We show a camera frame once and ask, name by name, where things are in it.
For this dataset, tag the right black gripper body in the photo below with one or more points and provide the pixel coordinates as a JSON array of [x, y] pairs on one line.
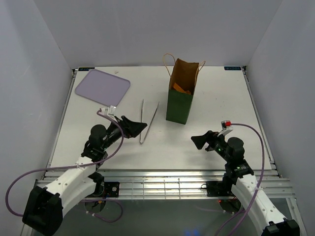
[[219, 145]]

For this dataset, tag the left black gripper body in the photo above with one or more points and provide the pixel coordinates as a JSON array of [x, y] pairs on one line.
[[114, 133]]

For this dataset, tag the metal tongs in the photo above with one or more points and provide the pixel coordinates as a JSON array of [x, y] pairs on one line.
[[148, 112]]

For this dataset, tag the yellow bread slice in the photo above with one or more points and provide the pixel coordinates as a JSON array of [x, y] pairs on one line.
[[177, 88]]

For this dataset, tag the green paper bag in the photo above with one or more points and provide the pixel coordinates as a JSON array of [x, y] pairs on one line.
[[185, 74]]

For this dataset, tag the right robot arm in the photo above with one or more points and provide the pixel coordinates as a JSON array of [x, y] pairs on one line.
[[239, 179]]

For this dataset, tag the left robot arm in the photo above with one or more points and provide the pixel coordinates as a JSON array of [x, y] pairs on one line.
[[46, 206]]

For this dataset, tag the lavender tray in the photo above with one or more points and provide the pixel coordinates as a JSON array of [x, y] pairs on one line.
[[103, 88]]

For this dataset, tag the left blue table label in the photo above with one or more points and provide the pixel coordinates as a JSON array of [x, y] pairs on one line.
[[85, 68]]

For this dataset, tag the blue table label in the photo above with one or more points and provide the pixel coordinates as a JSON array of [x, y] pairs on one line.
[[232, 68], [85, 68]]

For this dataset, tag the right blue table label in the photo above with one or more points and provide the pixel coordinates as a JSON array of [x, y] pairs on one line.
[[232, 68]]

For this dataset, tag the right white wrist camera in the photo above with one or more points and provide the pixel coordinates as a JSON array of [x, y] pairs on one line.
[[226, 128]]

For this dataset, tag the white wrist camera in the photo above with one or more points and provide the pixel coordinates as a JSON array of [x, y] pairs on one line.
[[108, 111], [226, 128]]

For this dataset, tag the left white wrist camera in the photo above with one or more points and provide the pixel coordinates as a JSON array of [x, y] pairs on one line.
[[108, 111]]

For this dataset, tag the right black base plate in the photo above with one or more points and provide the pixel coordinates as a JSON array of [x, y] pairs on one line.
[[218, 189]]

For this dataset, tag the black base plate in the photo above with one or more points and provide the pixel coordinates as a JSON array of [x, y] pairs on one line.
[[110, 189], [218, 189]]

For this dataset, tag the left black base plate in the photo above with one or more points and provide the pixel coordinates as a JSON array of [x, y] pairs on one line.
[[110, 189]]

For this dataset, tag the aluminium rail frame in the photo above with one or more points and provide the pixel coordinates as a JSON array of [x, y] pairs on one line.
[[176, 185]]

